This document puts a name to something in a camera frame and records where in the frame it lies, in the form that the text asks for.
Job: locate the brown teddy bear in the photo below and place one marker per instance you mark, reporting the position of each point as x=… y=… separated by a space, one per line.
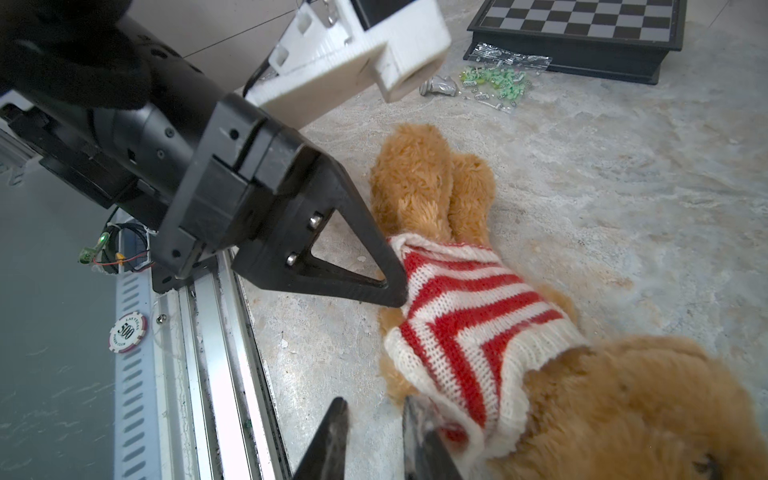
x=638 y=407

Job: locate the left green circuit board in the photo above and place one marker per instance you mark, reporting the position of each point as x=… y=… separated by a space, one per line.
x=107 y=255

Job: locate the red white striped sweater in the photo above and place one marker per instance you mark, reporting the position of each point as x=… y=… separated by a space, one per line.
x=472 y=329

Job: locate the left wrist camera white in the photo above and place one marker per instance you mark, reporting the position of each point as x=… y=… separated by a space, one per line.
x=319 y=67

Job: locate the small green clear bag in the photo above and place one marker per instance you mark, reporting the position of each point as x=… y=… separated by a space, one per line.
x=491 y=76

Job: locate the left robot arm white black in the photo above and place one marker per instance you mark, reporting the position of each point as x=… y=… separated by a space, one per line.
x=70 y=58

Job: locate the aluminium front rail frame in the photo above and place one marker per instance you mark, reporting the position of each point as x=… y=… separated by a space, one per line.
x=192 y=400

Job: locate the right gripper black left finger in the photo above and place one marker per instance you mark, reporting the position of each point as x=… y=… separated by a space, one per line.
x=325 y=457

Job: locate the white poker chip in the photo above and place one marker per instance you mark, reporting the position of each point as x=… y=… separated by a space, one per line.
x=127 y=332

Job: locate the folded black white chessboard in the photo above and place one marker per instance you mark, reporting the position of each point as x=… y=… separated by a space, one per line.
x=623 y=40

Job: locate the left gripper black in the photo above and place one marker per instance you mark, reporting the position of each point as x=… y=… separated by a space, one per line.
x=239 y=178

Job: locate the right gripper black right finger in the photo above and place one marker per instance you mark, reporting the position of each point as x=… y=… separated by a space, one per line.
x=425 y=455

